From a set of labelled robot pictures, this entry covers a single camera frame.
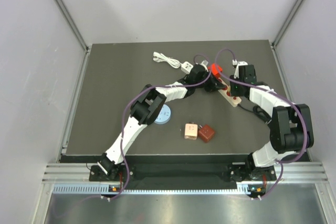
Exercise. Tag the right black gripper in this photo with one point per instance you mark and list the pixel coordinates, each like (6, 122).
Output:
(233, 92)

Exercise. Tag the pink cube plug adapter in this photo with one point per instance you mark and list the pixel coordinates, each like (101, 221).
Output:
(190, 131)

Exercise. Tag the white power strip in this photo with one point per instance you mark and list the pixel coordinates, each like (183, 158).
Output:
(186, 67)

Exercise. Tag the cream power strip red sockets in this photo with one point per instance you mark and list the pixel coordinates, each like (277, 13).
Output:
(225, 92)

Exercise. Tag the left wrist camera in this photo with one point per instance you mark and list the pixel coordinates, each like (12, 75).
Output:
(204, 63)

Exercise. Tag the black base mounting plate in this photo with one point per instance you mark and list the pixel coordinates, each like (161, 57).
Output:
(223, 171)

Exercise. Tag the brown cube plug adapter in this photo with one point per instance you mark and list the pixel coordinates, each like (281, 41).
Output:
(205, 133)

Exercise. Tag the round light blue socket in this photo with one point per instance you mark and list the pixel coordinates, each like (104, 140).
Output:
(164, 115)

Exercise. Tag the red cube plug adapter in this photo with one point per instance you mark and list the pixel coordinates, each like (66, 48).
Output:
(216, 70)

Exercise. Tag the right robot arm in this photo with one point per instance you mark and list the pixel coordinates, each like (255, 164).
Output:
(290, 124)

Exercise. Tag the slotted cable duct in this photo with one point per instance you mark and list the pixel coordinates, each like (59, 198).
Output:
(108, 189)

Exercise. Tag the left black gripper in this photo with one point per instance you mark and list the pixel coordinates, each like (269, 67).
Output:
(214, 85)

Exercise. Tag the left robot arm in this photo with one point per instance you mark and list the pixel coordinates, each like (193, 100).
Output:
(145, 108)

